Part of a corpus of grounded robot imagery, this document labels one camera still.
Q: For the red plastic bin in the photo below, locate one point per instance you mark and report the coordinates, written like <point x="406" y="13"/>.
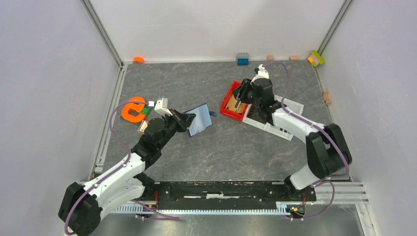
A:
<point x="239" y="117"/>

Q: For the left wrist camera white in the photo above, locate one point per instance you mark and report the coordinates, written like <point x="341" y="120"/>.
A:
<point x="161" y="106"/>

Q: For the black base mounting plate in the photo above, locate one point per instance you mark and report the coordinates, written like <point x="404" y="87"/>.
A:
<point x="223" y="195"/>

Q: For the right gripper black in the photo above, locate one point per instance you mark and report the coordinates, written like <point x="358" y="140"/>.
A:
<point x="241" y="93"/>

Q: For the white plastic bin right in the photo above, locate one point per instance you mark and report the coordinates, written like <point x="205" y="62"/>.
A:
<point x="285" y="126"/>

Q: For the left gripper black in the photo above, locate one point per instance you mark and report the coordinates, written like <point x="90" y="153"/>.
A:
<point x="183" y="120"/>

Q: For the white plastic bin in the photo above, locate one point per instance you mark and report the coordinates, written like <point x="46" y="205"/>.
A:
<point x="285" y="126"/>
<point x="251" y="117"/>

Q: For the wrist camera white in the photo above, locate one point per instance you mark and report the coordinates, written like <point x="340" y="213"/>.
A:
<point x="161" y="106"/>
<point x="260" y="73"/>

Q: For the navy blue card holder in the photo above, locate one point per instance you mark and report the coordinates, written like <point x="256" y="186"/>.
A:
<point x="202" y="119"/>

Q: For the green pink toy brick stack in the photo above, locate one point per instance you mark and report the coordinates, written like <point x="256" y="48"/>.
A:
<point x="315" y="59"/>

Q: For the orange round cap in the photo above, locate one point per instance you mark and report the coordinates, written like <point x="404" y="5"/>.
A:
<point x="138" y="60"/>

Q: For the blue grey toy brick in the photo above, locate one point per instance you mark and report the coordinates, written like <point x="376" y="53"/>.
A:
<point x="242" y="58"/>

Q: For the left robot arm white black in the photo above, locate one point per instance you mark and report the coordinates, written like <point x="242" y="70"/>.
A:
<point x="84" y="206"/>

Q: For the green toy block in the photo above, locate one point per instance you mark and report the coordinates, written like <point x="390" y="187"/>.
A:
<point x="145" y="111"/>

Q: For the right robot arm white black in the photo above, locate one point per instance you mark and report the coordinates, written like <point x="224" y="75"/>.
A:
<point x="326" y="148"/>

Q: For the white plastic bin left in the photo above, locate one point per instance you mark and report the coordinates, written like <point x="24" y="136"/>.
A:
<point x="251" y="117"/>

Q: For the curved tan wooden piece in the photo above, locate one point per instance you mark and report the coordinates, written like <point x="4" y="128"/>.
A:
<point x="326" y="98"/>

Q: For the orange plastic letter shape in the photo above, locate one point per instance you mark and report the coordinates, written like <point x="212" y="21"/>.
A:
<point x="132" y="112"/>

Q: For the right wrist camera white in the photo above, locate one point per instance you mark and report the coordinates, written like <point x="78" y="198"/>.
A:
<point x="260" y="73"/>

